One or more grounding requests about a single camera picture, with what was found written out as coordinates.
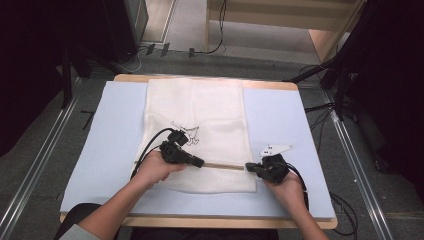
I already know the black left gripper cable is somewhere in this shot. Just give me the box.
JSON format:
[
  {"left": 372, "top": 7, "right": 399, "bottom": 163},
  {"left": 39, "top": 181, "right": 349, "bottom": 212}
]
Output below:
[{"left": 130, "top": 127, "right": 176, "bottom": 180}]

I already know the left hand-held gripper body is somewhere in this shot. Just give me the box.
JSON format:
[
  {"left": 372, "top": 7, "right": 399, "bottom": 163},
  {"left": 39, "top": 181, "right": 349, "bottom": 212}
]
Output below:
[{"left": 159, "top": 129, "right": 193, "bottom": 165}]

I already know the person's dark clothing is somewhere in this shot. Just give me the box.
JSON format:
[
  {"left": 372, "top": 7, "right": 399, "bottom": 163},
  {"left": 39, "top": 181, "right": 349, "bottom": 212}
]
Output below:
[{"left": 54, "top": 202, "right": 280, "bottom": 240}]

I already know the black cabinet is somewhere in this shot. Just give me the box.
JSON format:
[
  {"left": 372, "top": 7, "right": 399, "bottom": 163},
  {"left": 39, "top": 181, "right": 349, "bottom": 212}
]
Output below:
[{"left": 99, "top": 0, "right": 150, "bottom": 64}]

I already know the white mesh laundry bag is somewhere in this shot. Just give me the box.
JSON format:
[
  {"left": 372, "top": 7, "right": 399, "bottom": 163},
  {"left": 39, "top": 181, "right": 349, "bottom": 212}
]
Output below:
[{"left": 133, "top": 78, "right": 258, "bottom": 194}]

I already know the black hanging cable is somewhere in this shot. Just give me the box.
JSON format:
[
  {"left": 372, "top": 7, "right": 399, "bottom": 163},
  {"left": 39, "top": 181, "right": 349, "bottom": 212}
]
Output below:
[{"left": 194, "top": 0, "right": 228, "bottom": 56}]

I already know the person's right hand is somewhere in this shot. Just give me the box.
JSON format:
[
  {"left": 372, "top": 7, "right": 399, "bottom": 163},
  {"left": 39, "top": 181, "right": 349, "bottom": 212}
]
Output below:
[{"left": 264, "top": 172, "right": 306, "bottom": 209}]

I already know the light wooden shelf unit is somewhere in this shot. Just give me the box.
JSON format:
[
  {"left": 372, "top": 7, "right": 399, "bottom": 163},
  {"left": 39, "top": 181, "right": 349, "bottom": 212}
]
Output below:
[{"left": 205, "top": 0, "right": 368, "bottom": 64}]

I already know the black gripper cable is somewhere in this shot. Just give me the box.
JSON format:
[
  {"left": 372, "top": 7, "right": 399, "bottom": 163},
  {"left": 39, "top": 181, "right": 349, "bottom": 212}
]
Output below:
[
  {"left": 284, "top": 162, "right": 310, "bottom": 211},
  {"left": 130, "top": 127, "right": 176, "bottom": 180}
]

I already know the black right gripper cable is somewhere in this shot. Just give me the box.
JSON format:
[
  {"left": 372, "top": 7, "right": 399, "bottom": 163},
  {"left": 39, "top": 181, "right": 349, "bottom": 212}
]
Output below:
[{"left": 284, "top": 162, "right": 310, "bottom": 211}]

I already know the person's left hand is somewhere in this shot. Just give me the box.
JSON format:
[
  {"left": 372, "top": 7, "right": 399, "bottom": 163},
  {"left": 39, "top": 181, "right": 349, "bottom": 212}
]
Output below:
[{"left": 134, "top": 150, "right": 188, "bottom": 191}]

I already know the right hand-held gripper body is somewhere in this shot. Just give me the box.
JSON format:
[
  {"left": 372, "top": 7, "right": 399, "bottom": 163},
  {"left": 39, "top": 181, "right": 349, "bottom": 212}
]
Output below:
[{"left": 259, "top": 143, "right": 294, "bottom": 184}]

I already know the black metal stand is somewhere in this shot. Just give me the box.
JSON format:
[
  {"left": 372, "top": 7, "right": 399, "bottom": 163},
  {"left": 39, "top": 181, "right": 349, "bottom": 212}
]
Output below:
[{"left": 283, "top": 56, "right": 356, "bottom": 122}]

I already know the white floor cable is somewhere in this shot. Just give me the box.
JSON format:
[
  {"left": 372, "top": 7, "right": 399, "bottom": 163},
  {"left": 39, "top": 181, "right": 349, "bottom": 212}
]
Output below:
[{"left": 115, "top": 46, "right": 148, "bottom": 74}]

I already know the pale blue table mat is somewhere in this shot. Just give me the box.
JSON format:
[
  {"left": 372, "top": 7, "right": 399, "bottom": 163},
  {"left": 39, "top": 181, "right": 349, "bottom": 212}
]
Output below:
[{"left": 59, "top": 80, "right": 336, "bottom": 221}]

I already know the metal floor rail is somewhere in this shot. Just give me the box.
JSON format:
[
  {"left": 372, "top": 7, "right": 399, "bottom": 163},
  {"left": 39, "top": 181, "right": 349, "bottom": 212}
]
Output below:
[
  {"left": 0, "top": 77, "right": 84, "bottom": 240},
  {"left": 320, "top": 89, "right": 395, "bottom": 240}
]

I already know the wooden table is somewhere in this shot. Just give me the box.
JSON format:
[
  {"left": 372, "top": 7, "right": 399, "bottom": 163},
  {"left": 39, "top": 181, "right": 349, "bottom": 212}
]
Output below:
[{"left": 59, "top": 73, "right": 338, "bottom": 230}]

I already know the dark curtain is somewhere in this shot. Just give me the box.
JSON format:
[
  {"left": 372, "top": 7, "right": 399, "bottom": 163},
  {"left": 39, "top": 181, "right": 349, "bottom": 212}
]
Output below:
[
  {"left": 0, "top": 0, "right": 111, "bottom": 158},
  {"left": 343, "top": 0, "right": 424, "bottom": 194}
]

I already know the grey sleeve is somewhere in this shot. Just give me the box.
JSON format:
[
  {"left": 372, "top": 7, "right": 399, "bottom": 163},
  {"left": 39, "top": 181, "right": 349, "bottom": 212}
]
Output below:
[{"left": 59, "top": 223, "right": 102, "bottom": 240}]

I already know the black floor cable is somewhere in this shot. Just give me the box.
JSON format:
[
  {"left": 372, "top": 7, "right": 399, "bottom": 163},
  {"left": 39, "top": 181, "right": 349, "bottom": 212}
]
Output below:
[
  {"left": 303, "top": 102, "right": 336, "bottom": 155},
  {"left": 329, "top": 192, "right": 360, "bottom": 237}
]

